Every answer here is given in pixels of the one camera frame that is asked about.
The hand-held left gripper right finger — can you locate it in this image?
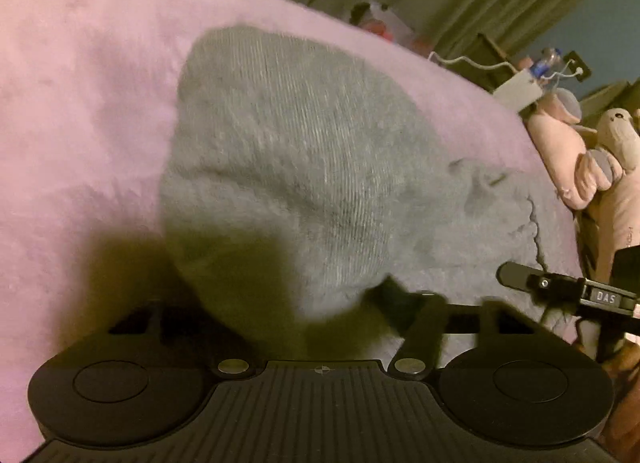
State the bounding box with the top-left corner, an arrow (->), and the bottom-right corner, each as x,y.
364,277 -> 552,380

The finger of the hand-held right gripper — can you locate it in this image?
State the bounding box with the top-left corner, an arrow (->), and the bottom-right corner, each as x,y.
496,261 -> 587,305

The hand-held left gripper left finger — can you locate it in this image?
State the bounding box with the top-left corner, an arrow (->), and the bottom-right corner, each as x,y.
106,300 -> 252,377

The large pink plush toy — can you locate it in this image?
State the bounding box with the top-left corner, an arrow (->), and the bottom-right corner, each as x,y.
582,107 -> 640,289

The small pink grey-eared plush toy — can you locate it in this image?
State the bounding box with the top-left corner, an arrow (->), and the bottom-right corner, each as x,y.
525,89 -> 627,210

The white charger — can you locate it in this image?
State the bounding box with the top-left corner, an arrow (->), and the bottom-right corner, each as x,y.
492,69 -> 545,112

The pink fleece blanket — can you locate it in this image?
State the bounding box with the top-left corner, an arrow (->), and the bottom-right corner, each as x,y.
0,0 -> 581,449

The clear plastic bottle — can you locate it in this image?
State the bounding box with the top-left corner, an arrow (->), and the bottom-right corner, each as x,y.
532,47 -> 562,80

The pink red object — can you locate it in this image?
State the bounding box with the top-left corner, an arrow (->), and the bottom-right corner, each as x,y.
367,18 -> 408,44

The white cable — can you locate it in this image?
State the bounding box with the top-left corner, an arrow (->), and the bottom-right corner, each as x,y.
429,52 -> 511,72
539,59 -> 586,90

